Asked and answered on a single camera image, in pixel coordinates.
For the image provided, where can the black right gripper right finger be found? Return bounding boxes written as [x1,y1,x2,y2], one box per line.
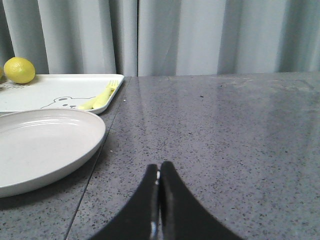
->
[160,161,241,240]

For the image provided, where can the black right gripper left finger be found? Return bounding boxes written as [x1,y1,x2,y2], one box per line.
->
[91,164,160,240]

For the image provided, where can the white round plate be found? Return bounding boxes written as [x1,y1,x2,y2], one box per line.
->
[0,108,106,198]

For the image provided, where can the white bear print tray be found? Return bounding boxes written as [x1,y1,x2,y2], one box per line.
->
[0,74,124,115]

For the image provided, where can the yellow plastic knife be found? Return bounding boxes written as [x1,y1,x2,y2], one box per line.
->
[77,97,97,110]

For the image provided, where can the yellow plastic fork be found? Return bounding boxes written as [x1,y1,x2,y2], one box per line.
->
[92,80,118,109]

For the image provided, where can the grey curtain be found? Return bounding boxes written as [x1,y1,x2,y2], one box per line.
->
[0,0,320,77]

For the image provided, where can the yellow lemon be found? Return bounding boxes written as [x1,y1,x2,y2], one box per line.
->
[3,57,36,84]

